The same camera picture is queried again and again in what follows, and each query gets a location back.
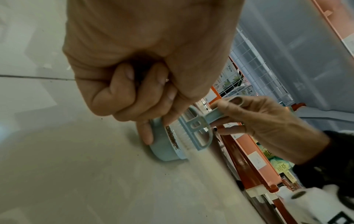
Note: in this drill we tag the person's right hand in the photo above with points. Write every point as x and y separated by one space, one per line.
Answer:
276 126

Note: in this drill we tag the person's left hand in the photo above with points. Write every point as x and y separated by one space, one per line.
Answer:
152 32

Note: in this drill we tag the light blue small brush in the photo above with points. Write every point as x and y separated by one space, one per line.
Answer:
193 124

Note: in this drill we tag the light blue plastic dustpan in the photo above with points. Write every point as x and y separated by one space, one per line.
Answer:
161 146

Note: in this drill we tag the beige tiled floor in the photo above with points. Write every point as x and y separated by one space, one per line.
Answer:
83 175

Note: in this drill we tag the row of white price labels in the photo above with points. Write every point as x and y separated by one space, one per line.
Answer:
257 159

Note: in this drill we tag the row of dark green pouches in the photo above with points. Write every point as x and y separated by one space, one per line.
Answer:
282 166

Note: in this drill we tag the black wristband with markers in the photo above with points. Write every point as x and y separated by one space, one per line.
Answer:
332 166

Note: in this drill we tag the store shelf with red edge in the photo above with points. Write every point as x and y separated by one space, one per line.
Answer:
290 43

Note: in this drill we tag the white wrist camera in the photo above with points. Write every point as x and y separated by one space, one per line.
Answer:
312 205

